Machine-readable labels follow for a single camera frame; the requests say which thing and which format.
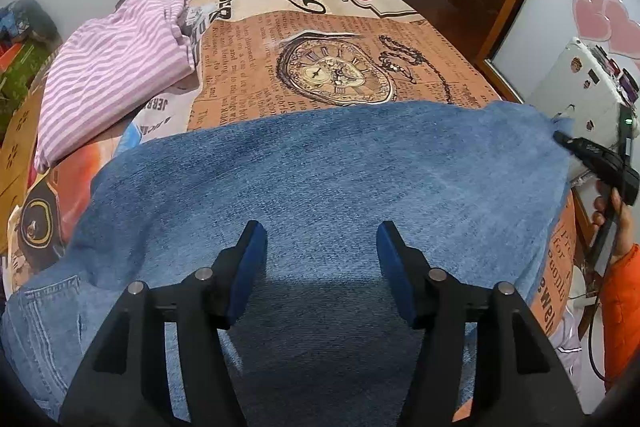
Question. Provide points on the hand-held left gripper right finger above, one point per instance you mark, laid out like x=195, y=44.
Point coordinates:
x=392, y=257

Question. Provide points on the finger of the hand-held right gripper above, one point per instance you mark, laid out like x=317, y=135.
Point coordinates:
x=590, y=152

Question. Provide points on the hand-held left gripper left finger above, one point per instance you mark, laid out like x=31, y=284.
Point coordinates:
x=250, y=257

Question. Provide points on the blue denim pants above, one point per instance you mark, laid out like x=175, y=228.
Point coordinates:
x=325, y=167

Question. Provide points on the person's right forearm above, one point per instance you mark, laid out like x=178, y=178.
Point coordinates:
x=625, y=307

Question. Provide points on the person's right hand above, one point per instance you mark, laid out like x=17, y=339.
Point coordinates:
x=622, y=232

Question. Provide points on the white stickered cabinet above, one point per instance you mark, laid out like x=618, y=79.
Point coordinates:
x=580, y=92

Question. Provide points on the printed bed sheet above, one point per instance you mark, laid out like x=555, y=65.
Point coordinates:
x=350, y=32

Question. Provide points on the pink striped garment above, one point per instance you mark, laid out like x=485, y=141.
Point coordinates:
x=100, y=72

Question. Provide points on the pile of clothes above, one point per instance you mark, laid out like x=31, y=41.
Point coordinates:
x=32, y=17

